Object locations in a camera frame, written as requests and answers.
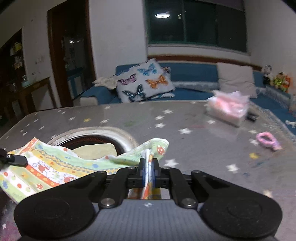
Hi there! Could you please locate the colourful striped children's garment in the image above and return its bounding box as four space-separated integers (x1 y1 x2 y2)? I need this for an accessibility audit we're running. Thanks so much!
1 138 169 203

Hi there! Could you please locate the round table heater opening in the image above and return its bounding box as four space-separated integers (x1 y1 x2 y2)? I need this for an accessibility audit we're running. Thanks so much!
48 126 138 155

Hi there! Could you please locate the wooden side table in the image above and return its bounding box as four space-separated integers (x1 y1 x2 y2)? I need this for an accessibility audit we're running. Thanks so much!
13 77 57 116

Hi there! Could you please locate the pink tissue box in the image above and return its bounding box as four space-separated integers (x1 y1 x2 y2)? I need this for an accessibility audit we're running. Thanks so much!
206 90 249 127

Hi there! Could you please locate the beige cloth on sofa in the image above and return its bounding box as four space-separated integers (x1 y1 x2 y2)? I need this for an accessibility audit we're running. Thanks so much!
92 77 117 90

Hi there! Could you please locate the butterfly print pillow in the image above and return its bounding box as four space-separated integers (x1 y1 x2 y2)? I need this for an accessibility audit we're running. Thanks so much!
114 59 175 103

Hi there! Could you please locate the blue sofa bench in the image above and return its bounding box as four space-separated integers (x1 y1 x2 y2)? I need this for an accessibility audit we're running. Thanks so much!
80 62 295 133

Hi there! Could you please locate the black small box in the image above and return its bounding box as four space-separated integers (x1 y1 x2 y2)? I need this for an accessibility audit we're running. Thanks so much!
246 112 259 121

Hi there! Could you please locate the pink scrunchie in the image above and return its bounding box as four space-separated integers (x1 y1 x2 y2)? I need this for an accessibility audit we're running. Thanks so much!
256 132 282 151

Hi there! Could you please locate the grey plain pillow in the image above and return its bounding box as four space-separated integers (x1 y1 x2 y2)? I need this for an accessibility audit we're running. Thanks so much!
217 63 257 98

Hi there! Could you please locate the panda plush toy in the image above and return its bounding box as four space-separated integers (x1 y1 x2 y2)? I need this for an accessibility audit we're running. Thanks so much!
261 65 273 85

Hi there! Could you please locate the yellow-vested teddy bear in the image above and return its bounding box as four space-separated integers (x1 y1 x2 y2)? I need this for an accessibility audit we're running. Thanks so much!
270 72 286 92

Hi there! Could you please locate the dark wooden door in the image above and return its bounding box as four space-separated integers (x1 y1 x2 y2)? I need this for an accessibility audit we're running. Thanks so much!
47 1 96 107

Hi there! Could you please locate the orange plush toy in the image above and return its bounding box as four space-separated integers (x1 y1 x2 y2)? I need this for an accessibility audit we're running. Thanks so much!
283 74 291 92

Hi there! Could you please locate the dark window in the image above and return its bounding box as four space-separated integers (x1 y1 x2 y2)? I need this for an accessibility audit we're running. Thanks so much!
145 1 247 52

